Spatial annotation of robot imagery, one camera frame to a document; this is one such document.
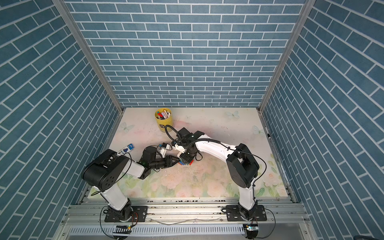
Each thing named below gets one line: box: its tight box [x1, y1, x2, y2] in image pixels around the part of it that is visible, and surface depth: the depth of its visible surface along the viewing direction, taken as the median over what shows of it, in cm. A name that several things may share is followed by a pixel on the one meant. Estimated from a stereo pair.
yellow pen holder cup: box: [155, 107, 173, 133], surface depth 104 cm
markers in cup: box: [156, 109, 171, 120], surface depth 104 cm
